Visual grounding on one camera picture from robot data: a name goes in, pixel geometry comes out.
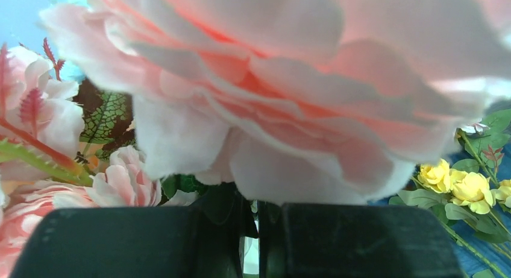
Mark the pink flowers in vase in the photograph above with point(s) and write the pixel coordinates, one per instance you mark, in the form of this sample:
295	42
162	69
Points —
42	119

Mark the yellow flower stems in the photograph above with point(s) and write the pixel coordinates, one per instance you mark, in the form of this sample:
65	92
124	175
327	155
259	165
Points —
460	192

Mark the dark blue wrapping paper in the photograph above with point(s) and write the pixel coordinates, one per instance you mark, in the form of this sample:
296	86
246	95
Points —
470	263

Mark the light pink flower stem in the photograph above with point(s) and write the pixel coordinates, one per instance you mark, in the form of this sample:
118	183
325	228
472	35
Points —
322	101

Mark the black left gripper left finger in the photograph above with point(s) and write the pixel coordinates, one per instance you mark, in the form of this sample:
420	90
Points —
204	239

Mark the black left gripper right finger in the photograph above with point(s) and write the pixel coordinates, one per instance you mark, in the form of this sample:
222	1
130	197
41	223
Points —
319	240

